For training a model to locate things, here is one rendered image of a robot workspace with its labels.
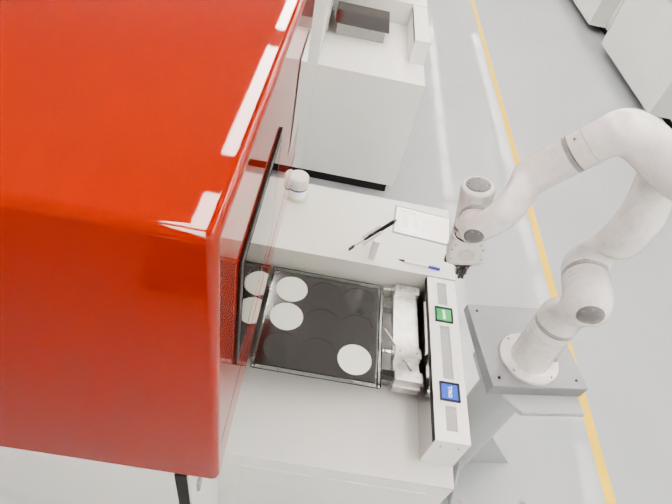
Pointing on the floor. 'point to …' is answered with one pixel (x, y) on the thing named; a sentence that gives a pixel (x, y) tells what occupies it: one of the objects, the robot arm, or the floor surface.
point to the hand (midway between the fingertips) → (460, 270)
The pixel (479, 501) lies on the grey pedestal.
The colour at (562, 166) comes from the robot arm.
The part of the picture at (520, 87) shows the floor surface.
